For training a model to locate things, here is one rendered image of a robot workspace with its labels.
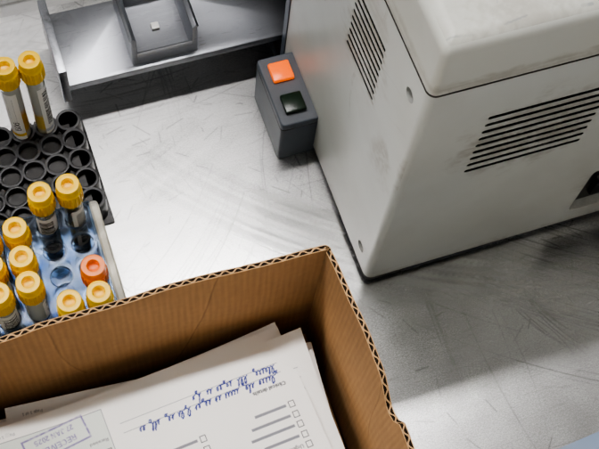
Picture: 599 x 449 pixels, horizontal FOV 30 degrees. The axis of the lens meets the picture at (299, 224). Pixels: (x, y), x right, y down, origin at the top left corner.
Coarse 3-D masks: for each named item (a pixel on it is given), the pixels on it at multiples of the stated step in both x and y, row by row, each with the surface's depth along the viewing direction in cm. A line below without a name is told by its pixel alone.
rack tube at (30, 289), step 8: (24, 272) 67; (32, 272) 67; (16, 280) 67; (24, 280) 67; (32, 280) 68; (40, 280) 67; (16, 288) 68; (24, 288) 67; (32, 288) 67; (40, 288) 67; (24, 296) 67; (32, 296) 67; (40, 296) 68; (32, 304) 68; (40, 304) 69; (32, 312) 70; (40, 312) 70; (48, 312) 71; (40, 320) 71
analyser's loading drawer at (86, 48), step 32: (128, 0) 85; (160, 0) 86; (192, 0) 86; (224, 0) 86; (256, 0) 86; (64, 32) 84; (96, 32) 84; (128, 32) 81; (160, 32) 85; (192, 32) 82; (224, 32) 85; (256, 32) 85; (64, 64) 80; (96, 64) 83; (128, 64) 83; (160, 64) 83; (64, 96) 83
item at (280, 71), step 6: (270, 66) 82; (276, 66) 82; (282, 66) 82; (288, 66) 82; (270, 72) 82; (276, 72) 82; (282, 72) 82; (288, 72) 82; (276, 78) 82; (282, 78) 82; (288, 78) 82
